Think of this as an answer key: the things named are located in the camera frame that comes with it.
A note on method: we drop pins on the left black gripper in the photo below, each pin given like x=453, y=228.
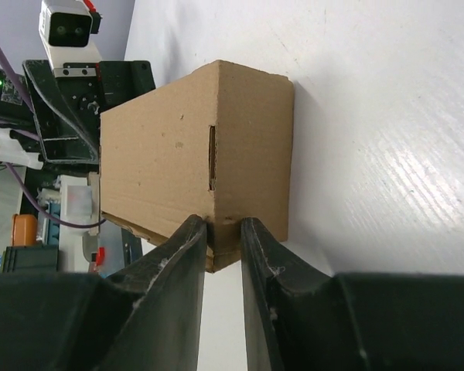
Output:
x=67, y=102

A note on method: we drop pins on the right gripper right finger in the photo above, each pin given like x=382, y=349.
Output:
x=298, y=318

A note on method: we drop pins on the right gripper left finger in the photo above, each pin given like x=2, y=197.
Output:
x=144, y=317

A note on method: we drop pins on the cardboard box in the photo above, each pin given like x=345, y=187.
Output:
x=216, y=143

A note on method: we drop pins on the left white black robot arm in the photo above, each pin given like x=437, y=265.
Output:
x=19, y=141

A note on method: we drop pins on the dark green storage crate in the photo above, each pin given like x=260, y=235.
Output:
x=34, y=259

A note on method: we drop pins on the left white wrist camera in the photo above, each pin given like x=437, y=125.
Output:
x=65, y=28

